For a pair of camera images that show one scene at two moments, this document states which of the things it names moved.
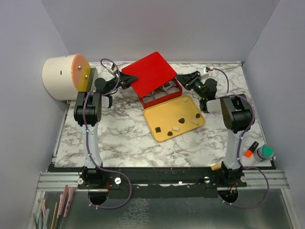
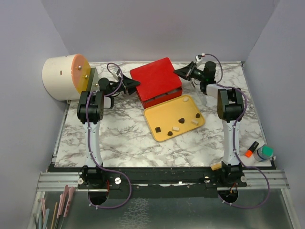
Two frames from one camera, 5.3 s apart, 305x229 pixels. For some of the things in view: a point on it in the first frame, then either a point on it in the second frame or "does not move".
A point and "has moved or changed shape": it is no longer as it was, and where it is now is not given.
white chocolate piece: x=194 y=122 does not move
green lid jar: x=263 y=153 does not move
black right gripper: x=188 y=80 -> x=187 y=71
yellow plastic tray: x=174 y=117 does not move
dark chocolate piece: x=181 y=120 does not move
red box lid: x=152 y=71 has moved or changed shape
